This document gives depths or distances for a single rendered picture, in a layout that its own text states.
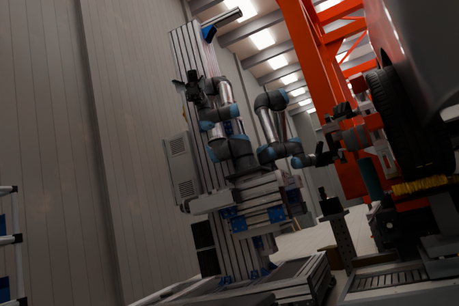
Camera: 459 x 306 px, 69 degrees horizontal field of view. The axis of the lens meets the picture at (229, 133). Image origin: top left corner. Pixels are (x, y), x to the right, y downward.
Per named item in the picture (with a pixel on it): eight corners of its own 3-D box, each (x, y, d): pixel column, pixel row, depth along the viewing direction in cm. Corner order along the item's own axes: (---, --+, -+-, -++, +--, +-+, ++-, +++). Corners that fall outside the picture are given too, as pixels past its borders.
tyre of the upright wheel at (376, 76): (451, 184, 193) (464, 154, 139) (408, 195, 202) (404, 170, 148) (408, 89, 222) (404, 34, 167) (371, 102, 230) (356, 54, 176)
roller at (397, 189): (454, 182, 159) (449, 170, 160) (390, 198, 170) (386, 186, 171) (453, 182, 164) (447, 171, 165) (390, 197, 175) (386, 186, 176)
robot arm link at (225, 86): (233, 85, 218) (242, 121, 176) (218, 89, 219) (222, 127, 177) (229, 69, 212) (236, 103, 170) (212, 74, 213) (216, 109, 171)
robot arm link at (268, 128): (248, 91, 222) (270, 154, 197) (263, 88, 222) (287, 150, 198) (248, 102, 231) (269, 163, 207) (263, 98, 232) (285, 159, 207)
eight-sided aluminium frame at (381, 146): (400, 174, 158) (360, 74, 173) (385, 178, 161) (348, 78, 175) (398, 177, 207) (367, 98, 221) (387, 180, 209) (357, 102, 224)
